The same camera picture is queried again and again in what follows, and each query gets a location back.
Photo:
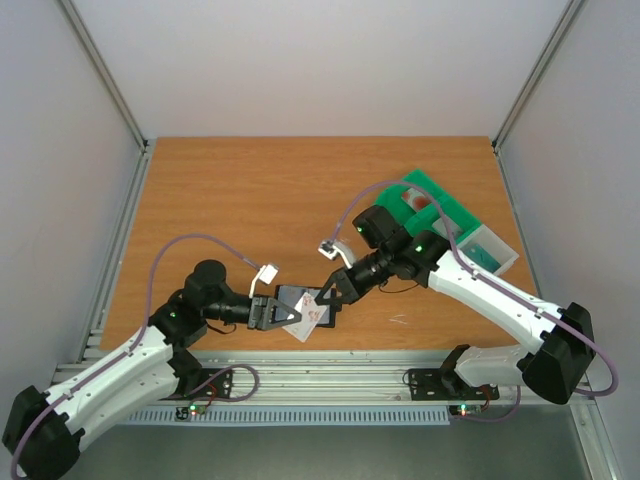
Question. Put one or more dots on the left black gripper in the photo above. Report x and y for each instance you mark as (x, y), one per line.
(264, 322)

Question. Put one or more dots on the aluminium front rail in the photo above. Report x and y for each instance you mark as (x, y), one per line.
(348, 377)

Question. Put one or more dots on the white card red print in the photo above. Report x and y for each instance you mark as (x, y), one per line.
(311, 314)

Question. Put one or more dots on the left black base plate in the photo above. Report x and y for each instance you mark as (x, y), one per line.
(202, 384)

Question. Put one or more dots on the green plastic compartment tray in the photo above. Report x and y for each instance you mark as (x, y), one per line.
(416, 222)

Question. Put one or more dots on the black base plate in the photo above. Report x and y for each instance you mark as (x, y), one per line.
(202, 384)
(426, 384)

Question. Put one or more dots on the teal card in bin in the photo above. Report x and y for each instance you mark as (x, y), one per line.
(479, 255)

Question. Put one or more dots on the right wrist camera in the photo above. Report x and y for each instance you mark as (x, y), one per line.
(334, 249)

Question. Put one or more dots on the right aluminium frame post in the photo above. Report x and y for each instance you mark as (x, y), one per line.
(543, 62)

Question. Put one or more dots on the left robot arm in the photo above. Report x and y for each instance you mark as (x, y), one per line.
(46, 430)

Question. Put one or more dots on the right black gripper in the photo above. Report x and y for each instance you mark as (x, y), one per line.
(343, 285)

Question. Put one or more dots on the white plastic bin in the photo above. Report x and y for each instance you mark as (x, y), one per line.
(499, 249)

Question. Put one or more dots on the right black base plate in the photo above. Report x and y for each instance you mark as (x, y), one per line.
(426, 384)

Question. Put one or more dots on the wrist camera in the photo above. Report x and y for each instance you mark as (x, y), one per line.
(265, 275)
(334, 249)

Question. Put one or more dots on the white card with red dot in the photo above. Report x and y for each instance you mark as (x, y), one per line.
(415, 200)

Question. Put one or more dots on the left aluminium frame post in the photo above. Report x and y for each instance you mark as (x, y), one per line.
(78, 26)

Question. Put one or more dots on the black leather card holder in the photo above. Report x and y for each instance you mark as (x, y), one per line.
(291, 294)

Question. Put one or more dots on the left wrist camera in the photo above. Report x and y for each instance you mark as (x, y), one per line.
(265, 275)

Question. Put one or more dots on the aluminium frame post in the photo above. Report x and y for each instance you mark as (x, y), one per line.
(543, 62)
(78, 26)

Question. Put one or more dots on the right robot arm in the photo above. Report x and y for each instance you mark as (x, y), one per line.
(554, 344)

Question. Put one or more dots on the white card in tray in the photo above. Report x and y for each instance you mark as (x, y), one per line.
(445, 226)

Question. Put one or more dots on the grey slotted cable duct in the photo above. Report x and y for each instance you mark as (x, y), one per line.
(284, 416)

